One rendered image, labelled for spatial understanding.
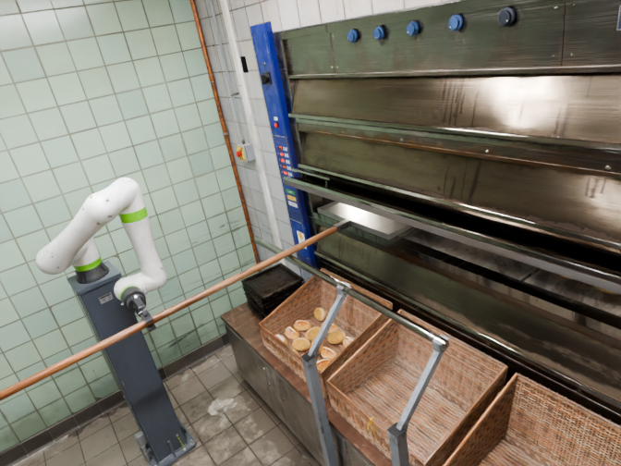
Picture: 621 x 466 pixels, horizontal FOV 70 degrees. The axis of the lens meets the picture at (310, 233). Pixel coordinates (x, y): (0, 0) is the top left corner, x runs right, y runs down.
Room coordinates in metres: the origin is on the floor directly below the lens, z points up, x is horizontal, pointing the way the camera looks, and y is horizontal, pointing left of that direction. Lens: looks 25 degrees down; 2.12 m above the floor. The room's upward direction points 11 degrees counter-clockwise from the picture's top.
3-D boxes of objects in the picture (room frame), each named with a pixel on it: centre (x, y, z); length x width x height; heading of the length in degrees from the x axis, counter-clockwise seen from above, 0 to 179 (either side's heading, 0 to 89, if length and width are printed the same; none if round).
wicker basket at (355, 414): (1.36, -0.29, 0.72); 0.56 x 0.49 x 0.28; 31
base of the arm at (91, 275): (2.00, 1.10, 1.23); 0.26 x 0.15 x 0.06; 35
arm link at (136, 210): (1.85, 0.74, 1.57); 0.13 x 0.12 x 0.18; 163
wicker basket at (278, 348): (1.87, 0.02, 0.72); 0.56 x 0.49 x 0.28; 32
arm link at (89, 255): (1.94, 1.07, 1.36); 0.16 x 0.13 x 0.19; 163
